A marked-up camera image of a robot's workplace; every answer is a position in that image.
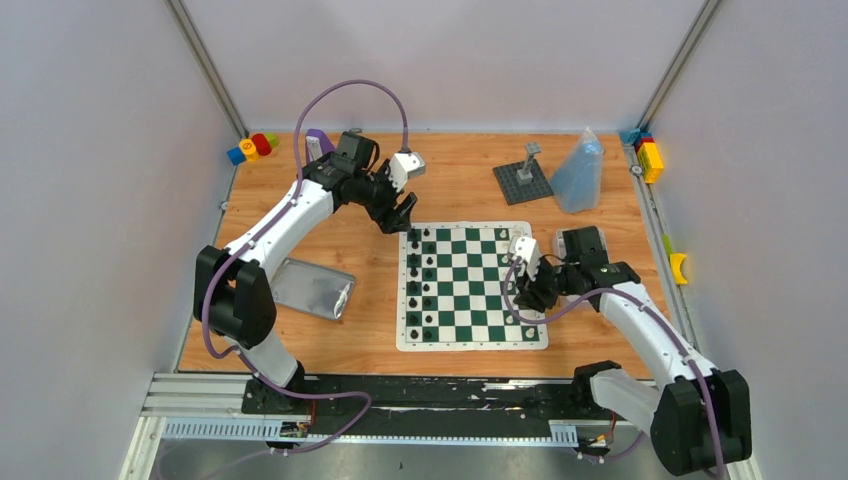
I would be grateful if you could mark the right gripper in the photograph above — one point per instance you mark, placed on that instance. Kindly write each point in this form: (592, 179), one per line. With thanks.
(530, 292)

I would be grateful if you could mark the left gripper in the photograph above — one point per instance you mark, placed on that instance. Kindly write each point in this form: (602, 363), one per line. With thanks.
(389, 201)

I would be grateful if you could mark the green white chess board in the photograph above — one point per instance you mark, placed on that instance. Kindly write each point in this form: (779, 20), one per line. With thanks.
(449, 289)

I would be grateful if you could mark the silver metal tin box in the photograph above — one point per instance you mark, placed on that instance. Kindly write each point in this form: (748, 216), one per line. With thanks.
(560, 242)

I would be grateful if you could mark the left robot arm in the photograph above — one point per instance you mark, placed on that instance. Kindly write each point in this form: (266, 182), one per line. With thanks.
(233, 297)

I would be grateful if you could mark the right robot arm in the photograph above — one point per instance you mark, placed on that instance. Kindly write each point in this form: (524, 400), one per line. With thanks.
(696, 415)

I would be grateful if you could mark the purple metronome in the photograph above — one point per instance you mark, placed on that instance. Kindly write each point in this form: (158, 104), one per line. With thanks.
(317, 144)

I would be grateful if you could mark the dark grey lego baseplate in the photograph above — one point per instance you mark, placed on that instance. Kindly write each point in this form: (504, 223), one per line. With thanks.
(515, 190)

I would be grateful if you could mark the blue plastic bag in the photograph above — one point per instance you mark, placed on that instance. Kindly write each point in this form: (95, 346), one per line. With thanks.
(576, 183)

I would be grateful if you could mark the grey lego tower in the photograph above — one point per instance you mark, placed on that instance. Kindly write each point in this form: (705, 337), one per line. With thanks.
(524, 174)

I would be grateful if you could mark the silver tin lid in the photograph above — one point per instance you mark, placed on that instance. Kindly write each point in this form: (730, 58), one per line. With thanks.
(313, 289)

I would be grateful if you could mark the green wooden block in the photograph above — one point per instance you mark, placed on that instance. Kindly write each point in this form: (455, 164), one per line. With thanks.
(272, 140)

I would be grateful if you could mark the red wooden cylinder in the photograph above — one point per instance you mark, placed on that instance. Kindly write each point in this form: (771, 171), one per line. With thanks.
(262, 144)

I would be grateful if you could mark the yellow curved block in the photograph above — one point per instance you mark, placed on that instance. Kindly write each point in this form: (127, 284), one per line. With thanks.
(676, 261)

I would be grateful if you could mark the yellow wooden cylinder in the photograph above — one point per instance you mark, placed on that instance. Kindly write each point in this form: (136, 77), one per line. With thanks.
(249, 150)

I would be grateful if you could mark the blue wooden block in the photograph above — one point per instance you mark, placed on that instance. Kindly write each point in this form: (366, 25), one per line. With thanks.
(236, 156)

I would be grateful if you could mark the colourful lego brick stack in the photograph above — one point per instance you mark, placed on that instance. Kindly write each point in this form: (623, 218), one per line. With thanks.
(646, 151)

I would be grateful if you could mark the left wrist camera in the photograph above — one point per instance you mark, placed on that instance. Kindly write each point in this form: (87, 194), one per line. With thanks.
(404, 166)

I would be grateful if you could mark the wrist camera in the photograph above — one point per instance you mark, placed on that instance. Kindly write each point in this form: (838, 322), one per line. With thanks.
(404, 166)
(525, 250)

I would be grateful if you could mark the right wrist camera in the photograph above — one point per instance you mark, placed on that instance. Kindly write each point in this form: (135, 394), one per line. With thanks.
(525, 250)

